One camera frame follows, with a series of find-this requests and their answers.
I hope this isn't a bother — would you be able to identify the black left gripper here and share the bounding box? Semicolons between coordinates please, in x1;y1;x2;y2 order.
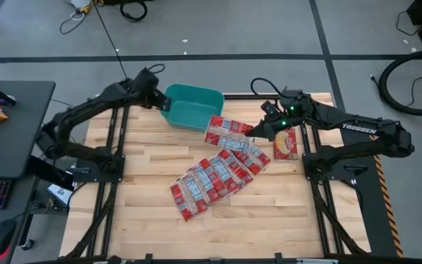
139;82;173;112

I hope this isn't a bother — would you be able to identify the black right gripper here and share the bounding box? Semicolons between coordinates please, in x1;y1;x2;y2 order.
245;113;297;143

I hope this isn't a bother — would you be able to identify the red popcorn multipack bag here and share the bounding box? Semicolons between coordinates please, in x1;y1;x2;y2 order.
169;177;209;223
206;114;255;137
216;148;255;188
181;166;221;208
238;144;272;176
204;131;251;153
198;157;240;197

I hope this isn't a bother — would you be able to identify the teal plastic basket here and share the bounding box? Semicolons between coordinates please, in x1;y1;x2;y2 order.
160;83;226;133

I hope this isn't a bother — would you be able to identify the red popcorn packet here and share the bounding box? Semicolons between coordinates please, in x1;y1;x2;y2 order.
273;127;299;161

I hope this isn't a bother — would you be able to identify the white box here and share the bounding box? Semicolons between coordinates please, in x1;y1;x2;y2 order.
45;183;74;207

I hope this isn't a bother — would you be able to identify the black desk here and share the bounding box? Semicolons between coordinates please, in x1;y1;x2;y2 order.
0;80;56;264

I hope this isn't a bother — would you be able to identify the black computer mouse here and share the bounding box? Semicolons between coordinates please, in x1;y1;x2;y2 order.
0;218;18;258

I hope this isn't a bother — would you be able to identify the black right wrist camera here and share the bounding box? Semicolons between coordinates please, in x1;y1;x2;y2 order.
260;99;278;117

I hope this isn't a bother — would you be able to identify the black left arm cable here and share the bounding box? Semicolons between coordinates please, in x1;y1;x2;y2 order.
146;62;166;75

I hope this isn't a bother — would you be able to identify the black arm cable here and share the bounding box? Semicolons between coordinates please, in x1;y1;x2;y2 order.
146;62;166;75
249;76;286;99

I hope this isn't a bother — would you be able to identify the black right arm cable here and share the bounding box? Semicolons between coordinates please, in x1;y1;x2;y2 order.
249;76;286;99

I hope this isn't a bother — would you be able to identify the long thin black cable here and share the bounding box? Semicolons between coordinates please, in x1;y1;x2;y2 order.
92;0;129;79

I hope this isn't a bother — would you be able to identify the small black coiled cable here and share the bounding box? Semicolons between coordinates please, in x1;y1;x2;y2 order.
119;0;149;23

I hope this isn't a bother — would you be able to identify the large black cable hoop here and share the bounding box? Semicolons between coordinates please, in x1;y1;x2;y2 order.
377;48;422;117

